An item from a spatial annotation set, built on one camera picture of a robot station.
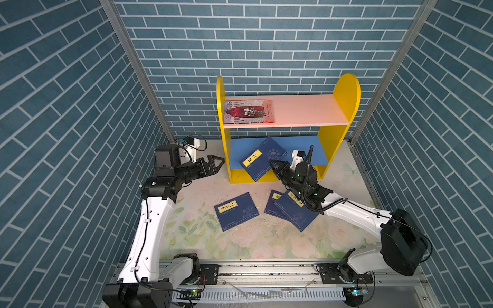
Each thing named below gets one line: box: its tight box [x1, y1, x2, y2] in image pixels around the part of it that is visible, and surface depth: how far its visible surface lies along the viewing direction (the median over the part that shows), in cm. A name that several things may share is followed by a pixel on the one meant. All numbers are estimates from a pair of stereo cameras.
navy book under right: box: [264, 189, 290, 221], surface depth 93 cm
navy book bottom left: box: [213, 191, 260, 232], surface depth 92 cm
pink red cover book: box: [223, 99, 276, 124], surface depth 76 cm
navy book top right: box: [273, 189, 320, 233], surface depth 89 cm
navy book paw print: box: [238, 136, 289, 183], surface depth 83 cm
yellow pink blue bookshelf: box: [216, 73, 361, 185], surface depth 79 cm
